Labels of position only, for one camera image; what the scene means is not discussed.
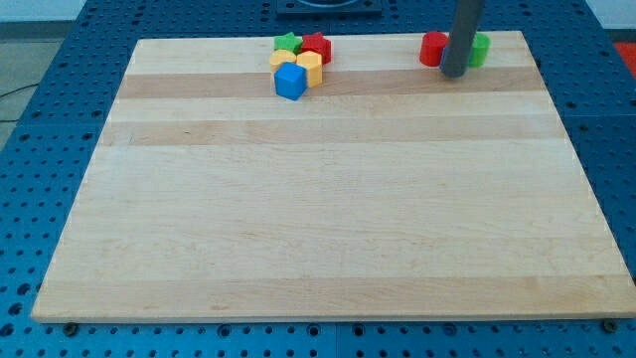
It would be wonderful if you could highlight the wooden board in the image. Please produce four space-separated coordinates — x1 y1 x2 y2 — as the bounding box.
32 31 635 323

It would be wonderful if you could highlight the yellow heart block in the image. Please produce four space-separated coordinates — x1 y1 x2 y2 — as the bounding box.
268 49 297 74

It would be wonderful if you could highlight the red star block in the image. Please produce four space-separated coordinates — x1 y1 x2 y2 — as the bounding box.
301 32 332 65

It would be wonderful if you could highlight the red cylinder block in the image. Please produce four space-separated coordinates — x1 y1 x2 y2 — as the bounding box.
419 31 448 67

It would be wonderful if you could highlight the green star block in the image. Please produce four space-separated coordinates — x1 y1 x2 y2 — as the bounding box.
273 32 303 55

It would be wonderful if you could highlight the green cylinder block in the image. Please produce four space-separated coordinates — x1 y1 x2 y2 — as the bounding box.
468 33 491 68

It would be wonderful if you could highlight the blue cube block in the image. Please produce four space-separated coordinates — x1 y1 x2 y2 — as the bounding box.
274 62 307 100

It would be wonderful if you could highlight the blue triangle block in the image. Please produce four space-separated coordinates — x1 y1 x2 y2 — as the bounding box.
438 47 446 70

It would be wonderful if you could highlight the yellow hexagon block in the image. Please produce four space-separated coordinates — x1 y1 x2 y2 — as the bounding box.
296 51 323 88

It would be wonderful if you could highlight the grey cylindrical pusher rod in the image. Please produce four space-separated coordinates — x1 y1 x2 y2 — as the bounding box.
440 0 485 79

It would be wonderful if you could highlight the black cable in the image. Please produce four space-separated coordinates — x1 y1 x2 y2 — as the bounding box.
0 82 40 124

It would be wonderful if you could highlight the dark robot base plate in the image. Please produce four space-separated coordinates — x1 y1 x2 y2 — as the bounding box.
272 0 383 17

